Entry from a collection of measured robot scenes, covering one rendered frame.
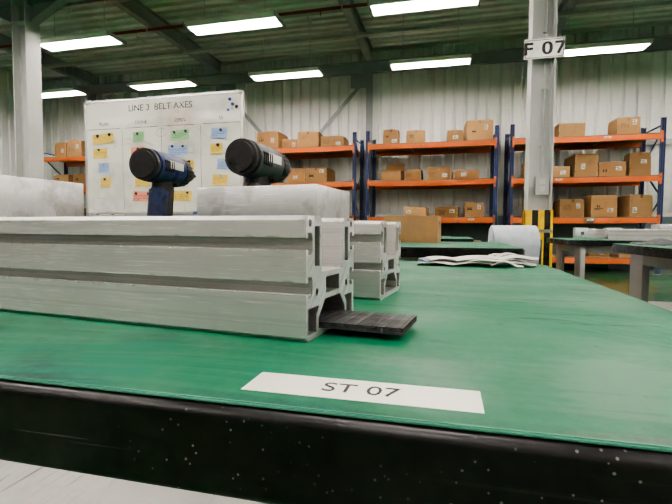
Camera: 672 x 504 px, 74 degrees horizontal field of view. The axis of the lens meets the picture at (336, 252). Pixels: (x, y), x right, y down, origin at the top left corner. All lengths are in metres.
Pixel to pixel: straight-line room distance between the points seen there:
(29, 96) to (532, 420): 9.25
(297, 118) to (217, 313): 11.61
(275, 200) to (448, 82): 11.02
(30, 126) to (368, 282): 8.88
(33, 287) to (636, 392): 0.44
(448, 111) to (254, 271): 11.03
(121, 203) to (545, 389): 4.16
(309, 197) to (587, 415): 0.36
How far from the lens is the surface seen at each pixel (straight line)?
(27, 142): 9.38
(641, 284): 2.86
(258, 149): 0.74
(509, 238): 4.07
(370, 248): 0.48
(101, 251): 0.40
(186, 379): 0.25
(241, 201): 0.54
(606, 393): 0.25
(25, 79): 9.60
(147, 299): 0.37
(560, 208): 10.26
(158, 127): 4.15
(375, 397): 0.21
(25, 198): 0.54
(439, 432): 0.19
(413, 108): 11.36
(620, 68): 12.03
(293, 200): 0.51
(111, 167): 4.38
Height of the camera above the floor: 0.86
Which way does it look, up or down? 3 degrees down
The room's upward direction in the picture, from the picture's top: straight up
